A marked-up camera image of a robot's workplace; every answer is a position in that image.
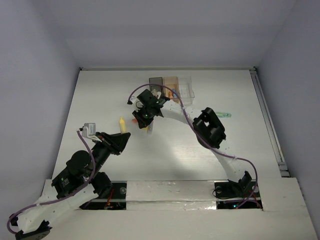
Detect orange highlighter pen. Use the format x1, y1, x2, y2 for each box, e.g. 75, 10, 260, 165
147, 122, 154, 135

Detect blue utility knife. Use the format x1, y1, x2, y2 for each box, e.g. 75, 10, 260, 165
172, 89, 177, 98

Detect green utility knife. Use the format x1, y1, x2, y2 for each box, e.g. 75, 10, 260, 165
216, 112, 232, 118

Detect orange utility knife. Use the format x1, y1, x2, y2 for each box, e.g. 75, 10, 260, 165
168, 91, 174, 99

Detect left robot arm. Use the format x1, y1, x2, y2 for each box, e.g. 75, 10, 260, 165
7, 126, 131, 240

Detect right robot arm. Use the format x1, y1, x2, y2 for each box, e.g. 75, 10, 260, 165
128, 89, 252, 196

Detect pink correction tape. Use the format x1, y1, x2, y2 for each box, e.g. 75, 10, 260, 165
152, 89, 162, 99

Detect smoky grey plastic bin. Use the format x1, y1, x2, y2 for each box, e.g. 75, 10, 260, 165
149, 77, 164, 100

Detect clear plastic bin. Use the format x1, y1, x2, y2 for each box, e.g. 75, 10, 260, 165
178, 76, 195, 106

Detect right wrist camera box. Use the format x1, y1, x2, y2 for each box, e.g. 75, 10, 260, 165
127, 95, 141, 108

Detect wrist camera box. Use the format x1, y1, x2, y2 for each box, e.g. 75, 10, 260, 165
77, 123, 97, 140
127, 95, 141, 108

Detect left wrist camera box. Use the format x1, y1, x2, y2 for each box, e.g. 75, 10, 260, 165
77, 123, 97, 140

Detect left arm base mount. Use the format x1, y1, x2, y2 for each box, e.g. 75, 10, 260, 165
79, 181, 127, 211

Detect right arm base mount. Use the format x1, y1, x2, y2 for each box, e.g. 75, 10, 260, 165
212, 171, 262, 209

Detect aluminium side rail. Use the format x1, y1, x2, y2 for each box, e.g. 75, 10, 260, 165
249, 67, 291, 178

